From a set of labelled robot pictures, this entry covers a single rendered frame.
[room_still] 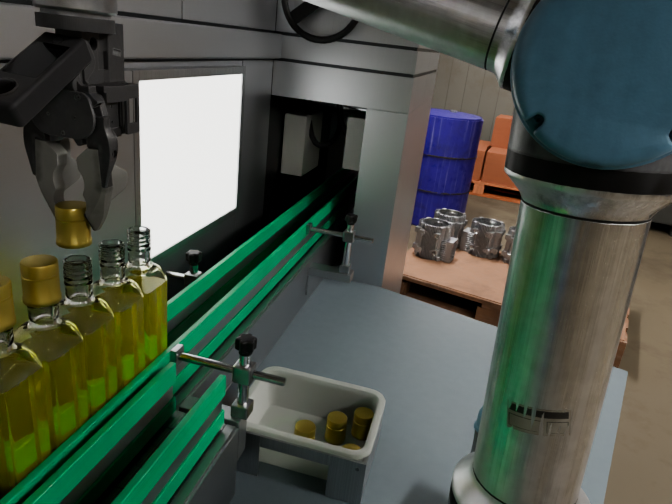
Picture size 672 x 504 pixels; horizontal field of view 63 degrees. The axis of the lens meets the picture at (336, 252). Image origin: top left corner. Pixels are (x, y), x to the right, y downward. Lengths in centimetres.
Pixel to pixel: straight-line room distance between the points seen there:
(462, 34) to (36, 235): 57
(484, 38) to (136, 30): 58
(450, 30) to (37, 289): 46
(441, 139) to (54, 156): 408
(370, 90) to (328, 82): 11
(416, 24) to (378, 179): 99
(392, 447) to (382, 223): 71
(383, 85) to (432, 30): 94
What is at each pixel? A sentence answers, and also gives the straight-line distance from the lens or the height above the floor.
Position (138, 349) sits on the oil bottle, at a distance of 77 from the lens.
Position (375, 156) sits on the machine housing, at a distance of 150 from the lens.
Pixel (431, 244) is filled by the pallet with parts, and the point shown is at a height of 27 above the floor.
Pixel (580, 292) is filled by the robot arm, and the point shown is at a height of 126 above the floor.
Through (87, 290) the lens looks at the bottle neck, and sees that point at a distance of 67.
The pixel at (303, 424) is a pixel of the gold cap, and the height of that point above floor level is 81.
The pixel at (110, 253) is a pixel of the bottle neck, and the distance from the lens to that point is 70.
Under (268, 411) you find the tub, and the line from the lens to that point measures 103.
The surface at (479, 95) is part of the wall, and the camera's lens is 747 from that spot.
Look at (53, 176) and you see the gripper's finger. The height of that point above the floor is 123.
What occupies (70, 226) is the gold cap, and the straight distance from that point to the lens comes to 64.
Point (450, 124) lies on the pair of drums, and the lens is 456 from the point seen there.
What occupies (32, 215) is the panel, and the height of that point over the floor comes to 115.
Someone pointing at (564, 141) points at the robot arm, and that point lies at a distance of 35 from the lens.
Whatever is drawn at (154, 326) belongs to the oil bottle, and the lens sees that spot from 79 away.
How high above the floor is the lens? 140
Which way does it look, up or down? 21 degrees down
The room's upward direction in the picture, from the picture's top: 7 degrees clockwise
